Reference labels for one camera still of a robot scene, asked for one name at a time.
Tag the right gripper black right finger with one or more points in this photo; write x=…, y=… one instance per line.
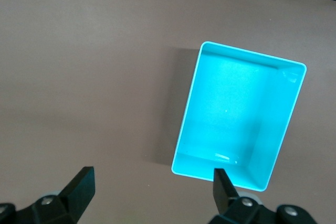
x=223, y=192

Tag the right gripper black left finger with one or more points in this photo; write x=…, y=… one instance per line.
x=78, y=192

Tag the teal plastic bin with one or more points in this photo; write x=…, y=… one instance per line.
x=223, y=108

